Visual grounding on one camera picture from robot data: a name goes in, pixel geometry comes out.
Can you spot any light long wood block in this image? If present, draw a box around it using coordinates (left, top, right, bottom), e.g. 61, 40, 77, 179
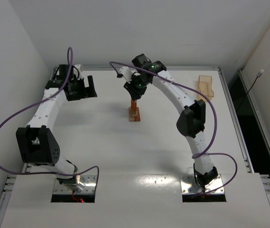
129, 107, 137, 122

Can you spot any reddish long wood block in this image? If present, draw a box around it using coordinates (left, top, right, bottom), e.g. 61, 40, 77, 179
134, 107, 140, 122

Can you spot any clear amber plastic box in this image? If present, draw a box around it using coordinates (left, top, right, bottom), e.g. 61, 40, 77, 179
197, 75, 214, 101

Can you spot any reddish arch wood block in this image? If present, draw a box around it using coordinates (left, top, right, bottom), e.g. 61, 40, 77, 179
130, 99, 137, 112

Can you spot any light wood cube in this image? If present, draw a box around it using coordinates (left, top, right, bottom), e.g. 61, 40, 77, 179
130, 111, 138, 121

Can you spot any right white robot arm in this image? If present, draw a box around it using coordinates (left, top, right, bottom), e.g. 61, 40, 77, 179
119, 54, 218, 188

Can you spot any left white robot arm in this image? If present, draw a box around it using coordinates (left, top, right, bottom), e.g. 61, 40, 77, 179
16, 64, 97, 192

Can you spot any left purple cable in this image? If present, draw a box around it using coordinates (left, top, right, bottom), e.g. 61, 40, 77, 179
0, 46, 100, 178

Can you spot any purple cable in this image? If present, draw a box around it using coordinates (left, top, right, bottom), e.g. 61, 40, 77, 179
0, 46, 100, 178
109, 61, 239, 197

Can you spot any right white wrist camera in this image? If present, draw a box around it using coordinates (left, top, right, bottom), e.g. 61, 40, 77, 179
117, 66, 133, 84

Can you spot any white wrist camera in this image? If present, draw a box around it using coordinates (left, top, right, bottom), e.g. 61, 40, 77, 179
117, 66, 133, 84
74, 64, 83, 80

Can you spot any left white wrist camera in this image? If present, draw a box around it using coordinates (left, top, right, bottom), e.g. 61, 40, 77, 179
74, 64, 83, 80

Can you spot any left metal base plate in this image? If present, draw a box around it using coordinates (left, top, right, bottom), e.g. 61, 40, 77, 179
53, 175, 97, 195

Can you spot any metal base plate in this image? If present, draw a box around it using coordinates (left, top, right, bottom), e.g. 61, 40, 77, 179
180, 175, 224, 196
53, 175, 97, 195

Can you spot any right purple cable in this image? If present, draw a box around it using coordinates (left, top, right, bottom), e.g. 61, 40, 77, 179
109, 61, 239, 197

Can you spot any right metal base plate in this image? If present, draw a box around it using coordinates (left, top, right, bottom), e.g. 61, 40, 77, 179
180, 175, 224, 196

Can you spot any black cable with white plug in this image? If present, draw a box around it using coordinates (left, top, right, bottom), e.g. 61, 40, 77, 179
234, 69, 264, 112

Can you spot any aluminium table frame rail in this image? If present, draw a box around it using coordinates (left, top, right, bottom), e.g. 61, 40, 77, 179
0, 66, 270, 228

